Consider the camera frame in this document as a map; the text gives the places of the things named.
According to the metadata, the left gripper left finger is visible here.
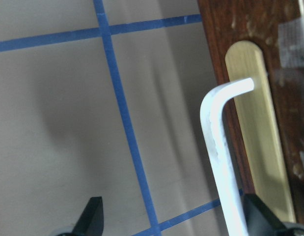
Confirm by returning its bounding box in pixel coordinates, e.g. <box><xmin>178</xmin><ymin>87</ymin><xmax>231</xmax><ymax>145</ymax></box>
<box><xmin>71</xmin><ymin>197</ymin><xmax>104</xmax><ymax>236</ymax></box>

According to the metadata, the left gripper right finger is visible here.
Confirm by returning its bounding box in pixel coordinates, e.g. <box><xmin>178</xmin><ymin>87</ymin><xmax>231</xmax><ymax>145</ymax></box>
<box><xmin>243</xmin><ymin>194</ymin><xmax>287</xmax><ymax>236</ymax></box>

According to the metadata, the light wood drawer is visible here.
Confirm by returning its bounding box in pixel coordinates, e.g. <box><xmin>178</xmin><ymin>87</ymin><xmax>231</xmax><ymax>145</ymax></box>
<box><xmin>198</xmin><ymin>0</ymin><xmax>304</xmax><ymax>224</ymax></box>

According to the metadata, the white drawer handle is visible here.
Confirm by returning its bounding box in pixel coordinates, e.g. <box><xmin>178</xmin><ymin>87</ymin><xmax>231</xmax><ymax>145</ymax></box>
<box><xmin>199</xmin><ymin>78</ymin><xmax>254</xmax><ymax>236</ymax></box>

